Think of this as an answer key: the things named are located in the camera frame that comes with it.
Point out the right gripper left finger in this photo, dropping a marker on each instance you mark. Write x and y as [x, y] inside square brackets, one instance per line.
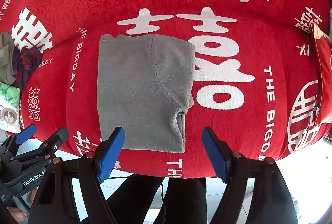
[107, 154]

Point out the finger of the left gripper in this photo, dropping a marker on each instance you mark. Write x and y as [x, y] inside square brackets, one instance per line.
[12, 143]
[53, 143]

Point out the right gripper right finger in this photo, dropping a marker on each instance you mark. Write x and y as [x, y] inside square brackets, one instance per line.
[219, 154]

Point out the grey knit sweater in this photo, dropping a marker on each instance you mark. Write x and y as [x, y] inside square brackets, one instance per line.
[144, 86]

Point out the person's left hand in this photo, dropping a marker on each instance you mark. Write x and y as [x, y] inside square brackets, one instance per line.
[19, 215]

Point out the cartoon printed cloth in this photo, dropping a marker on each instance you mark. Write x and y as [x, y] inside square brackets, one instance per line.
[10, 100]

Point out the person's black trousers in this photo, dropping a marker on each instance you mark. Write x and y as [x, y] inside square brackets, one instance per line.
[184, 201]

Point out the olive green cloth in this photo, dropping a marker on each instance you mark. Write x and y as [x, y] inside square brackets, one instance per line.
[6, 52]

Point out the dark red patterned cloth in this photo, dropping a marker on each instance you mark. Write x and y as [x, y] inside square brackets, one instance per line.
[24, 63]

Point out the red wedding bedspread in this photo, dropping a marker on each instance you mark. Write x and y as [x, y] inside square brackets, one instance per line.
[255, 76]

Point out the red pillow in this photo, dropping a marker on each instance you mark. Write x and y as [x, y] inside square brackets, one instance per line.
[322, 49]

